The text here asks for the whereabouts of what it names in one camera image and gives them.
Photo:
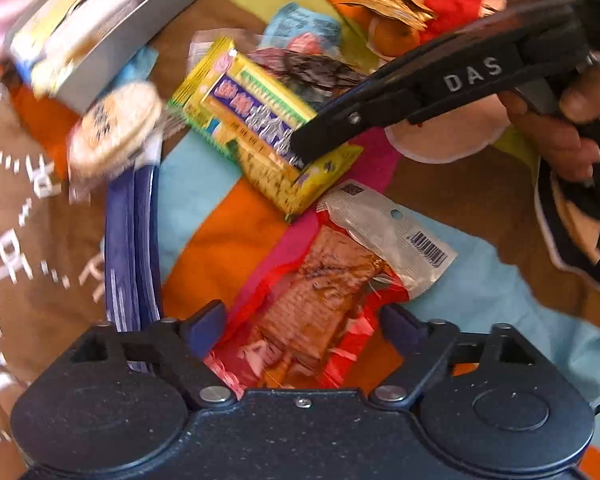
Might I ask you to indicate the dark blue stick sachets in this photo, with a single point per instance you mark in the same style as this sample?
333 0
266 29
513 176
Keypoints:
132 271

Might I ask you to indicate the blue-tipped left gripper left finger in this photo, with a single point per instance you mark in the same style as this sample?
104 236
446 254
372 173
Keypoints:
175 350

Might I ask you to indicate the round rice cracker packet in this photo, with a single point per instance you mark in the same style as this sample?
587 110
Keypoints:
114 130

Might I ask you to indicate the person's right hand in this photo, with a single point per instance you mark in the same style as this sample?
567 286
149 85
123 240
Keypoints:
556 138

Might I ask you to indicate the yellow biscuit packet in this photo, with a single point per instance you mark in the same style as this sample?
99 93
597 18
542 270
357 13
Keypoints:
249 117

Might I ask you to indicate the dark preserved plum packet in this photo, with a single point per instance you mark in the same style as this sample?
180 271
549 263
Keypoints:
315 78

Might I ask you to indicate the light blue candy packet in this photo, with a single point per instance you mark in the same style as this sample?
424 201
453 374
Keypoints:
294 27

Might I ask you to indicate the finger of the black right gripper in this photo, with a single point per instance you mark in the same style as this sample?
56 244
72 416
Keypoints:
377 102

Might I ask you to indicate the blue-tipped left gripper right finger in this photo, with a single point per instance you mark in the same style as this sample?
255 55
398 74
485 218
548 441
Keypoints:
426 349

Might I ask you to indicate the colourful striped blanket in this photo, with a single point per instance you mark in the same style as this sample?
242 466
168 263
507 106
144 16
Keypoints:
472 186

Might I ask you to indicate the brown PF patterned cloth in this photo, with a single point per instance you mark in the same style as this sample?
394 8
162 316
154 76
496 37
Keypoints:
50 264

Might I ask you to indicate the gold foil snack packet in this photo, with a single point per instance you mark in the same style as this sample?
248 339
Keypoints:
411 13

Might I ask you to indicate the red dried tofu packet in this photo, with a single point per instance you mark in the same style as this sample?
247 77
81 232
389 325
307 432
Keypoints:
309 320

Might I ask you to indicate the grey tin tray cartoon print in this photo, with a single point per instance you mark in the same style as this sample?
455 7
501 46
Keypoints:
70 50

